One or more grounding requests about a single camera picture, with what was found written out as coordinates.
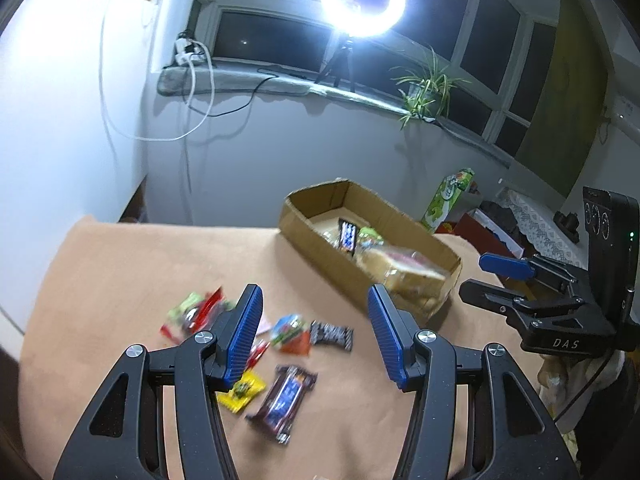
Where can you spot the tan table cloth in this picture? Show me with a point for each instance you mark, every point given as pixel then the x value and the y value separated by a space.
pixel 125 270

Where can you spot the green printed carton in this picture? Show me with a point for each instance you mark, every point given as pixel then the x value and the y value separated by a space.
pixel 442 200

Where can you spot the olive curtain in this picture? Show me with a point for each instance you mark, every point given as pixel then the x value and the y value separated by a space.
pixel 565 110

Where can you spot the brown cardboard box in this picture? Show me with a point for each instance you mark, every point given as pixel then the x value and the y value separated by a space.
pixel 320 250

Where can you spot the small red snack packet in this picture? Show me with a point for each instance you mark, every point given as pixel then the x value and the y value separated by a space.
pixel 257 352

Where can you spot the light green snack packet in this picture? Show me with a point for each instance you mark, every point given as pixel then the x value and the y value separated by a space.
pixel 369 235

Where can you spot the grey stone windowsill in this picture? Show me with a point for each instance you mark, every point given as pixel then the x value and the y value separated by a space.
pixel 225 82

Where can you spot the black bag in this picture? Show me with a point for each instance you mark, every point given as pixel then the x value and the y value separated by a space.
pixel 500 217

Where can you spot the brown blue chocolate bar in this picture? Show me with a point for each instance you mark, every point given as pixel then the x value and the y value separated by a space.
pixel 285 400

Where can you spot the orange green snack packet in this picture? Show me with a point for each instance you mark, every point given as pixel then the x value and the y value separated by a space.
pixel 292 332

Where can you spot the dark blue snack bar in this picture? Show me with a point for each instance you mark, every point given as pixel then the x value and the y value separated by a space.
pixel 347 235

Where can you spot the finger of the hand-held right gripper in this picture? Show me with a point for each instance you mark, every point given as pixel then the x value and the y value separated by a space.
pixel 505 265
pixel 490 297

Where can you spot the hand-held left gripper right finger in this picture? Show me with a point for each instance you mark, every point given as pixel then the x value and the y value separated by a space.
pixel 387 330

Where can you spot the potted spider plant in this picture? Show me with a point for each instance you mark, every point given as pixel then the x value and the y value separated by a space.
pixel 425 85

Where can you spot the white refrigerator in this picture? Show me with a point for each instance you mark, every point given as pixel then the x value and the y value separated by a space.
pixel 60 135

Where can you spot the red box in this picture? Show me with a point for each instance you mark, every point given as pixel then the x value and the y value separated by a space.
pixel 470 232

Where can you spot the yellow snack packet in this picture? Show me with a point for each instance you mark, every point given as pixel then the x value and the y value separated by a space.
pixel 245 392

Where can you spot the white framed window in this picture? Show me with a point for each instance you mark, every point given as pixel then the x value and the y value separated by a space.
pixel 270 35

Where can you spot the small dark object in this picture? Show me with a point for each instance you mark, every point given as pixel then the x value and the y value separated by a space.
pixel 567 225

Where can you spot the white lace cloth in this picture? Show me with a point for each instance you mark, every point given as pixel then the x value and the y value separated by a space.
pixel 540 225

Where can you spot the black white snack packet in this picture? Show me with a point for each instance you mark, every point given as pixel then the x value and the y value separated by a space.
pixel 332 335

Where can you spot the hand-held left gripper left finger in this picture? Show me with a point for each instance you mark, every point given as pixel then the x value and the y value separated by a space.
pixel 247 330

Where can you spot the red clear snack packet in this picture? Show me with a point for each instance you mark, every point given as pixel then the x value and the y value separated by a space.
pixel 209 305

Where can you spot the black tripod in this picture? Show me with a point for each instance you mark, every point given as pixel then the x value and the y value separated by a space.
pixel 342 57

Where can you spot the white power strip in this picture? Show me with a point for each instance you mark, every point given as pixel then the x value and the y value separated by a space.
pixel 187 52

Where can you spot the clear bread packet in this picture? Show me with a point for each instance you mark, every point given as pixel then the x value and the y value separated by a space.
pixel 400 270

